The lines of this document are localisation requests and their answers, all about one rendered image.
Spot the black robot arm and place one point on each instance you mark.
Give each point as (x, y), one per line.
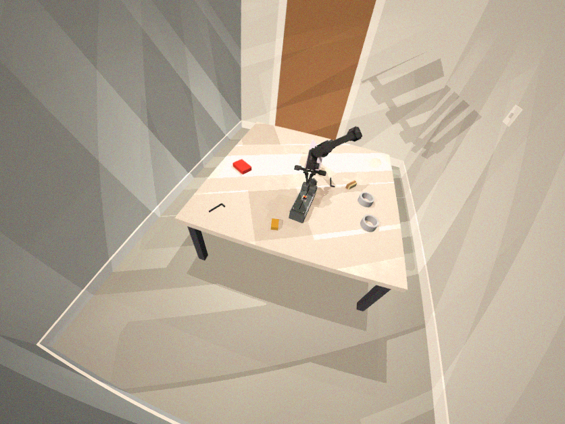
(324, 148)

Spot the red rectangular block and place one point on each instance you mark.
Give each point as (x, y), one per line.
(242, 166)

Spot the grey short cylinder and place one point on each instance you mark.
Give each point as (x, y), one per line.
(363, 202)
(365, 226)

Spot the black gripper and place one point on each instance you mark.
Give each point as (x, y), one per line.
(313, 172)

